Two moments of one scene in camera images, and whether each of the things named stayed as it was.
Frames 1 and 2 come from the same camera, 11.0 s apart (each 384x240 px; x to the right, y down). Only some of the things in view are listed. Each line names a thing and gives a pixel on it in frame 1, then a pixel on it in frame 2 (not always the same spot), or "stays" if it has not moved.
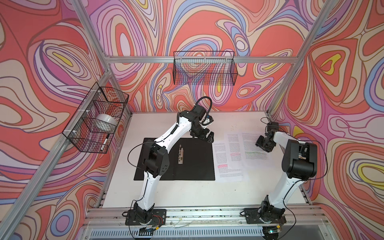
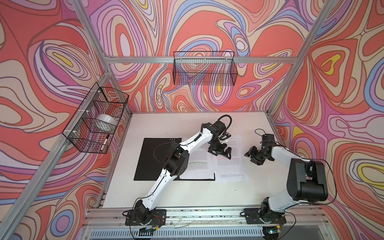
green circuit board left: [146, 231] stays
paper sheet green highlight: [253, 156] -> [200, 164]
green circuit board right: [270, 231] stays
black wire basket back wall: [205, 68] stays
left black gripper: [205, 136] -> [222, 151]
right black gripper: [259, 142] -> [251, 152]
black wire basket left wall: [92, 127] stays
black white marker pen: [105, 142] stays
